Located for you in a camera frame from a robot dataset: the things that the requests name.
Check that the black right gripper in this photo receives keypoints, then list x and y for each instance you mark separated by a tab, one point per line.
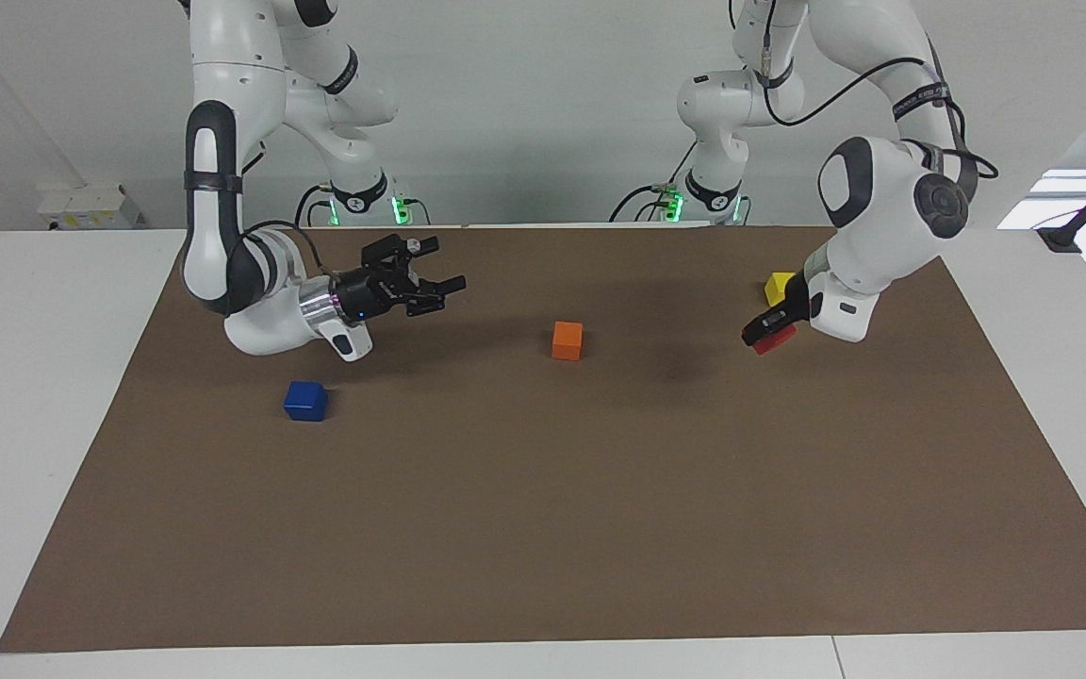
369	294

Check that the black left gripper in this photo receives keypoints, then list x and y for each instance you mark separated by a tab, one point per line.
799	302

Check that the red wooden block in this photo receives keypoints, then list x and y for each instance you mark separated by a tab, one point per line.
777	343

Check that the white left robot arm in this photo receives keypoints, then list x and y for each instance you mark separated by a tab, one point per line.
882	236

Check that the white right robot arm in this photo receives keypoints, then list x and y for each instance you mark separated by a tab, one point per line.
222	236

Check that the yellow wooden block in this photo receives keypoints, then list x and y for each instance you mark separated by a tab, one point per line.
777	288

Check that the blue wooden block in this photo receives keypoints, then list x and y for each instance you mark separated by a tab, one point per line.
305	402

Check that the orange wooden block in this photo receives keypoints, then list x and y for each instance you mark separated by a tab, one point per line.
567	340

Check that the brown paper table mat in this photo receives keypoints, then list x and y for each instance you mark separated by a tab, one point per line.
543	509

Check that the white power strip box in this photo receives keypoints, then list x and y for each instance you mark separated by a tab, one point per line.
90	207

